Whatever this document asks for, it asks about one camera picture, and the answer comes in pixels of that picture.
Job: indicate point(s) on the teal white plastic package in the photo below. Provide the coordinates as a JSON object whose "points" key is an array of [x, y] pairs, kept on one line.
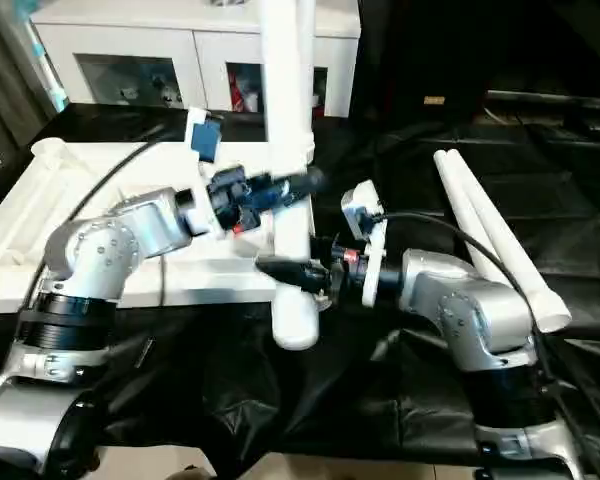
{"points": [[47, 70]]}

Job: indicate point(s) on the grey curtain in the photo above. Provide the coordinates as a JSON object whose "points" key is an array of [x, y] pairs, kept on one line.
{"points": [[5, 75]]}

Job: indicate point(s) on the small beige label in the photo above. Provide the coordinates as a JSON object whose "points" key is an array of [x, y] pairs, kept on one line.
{"points": [[435, 100]]}

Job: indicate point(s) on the black table mat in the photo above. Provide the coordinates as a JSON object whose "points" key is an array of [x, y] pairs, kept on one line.
{"points": [[330, 390]]}

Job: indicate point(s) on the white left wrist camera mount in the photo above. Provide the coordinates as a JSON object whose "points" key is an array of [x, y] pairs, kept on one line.
{"points": [[200, 190]]}

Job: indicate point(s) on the white glass-door cabinet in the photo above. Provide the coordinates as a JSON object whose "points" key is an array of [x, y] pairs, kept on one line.
{"points": [[130, 35]]}

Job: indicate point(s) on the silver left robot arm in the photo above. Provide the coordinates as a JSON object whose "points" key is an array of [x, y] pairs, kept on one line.
{"points": [[105, 260]]}

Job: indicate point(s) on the white plastic table top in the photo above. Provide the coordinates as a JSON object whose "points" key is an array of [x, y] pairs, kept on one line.
{"points": [[55, 210]]}

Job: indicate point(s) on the white plastic table leg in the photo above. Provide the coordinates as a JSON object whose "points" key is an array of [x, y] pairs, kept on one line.
{"points": [[460, 210], [290, 100], [510, 250]]}

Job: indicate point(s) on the black low side table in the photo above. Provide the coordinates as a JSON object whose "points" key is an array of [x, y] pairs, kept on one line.
{"points": [[555, 107]]}

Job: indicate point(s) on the dark grey crumpled bundle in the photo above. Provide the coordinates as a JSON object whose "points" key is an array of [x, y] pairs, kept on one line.
{"points": [[225, 2]]}

